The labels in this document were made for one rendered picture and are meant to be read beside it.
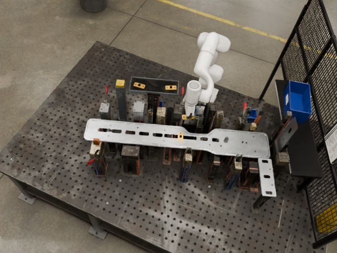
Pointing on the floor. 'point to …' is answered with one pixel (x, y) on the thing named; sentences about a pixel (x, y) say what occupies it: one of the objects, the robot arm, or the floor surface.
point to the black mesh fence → (314, 102)
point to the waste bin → (94, 5)
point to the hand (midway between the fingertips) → (188, 115)
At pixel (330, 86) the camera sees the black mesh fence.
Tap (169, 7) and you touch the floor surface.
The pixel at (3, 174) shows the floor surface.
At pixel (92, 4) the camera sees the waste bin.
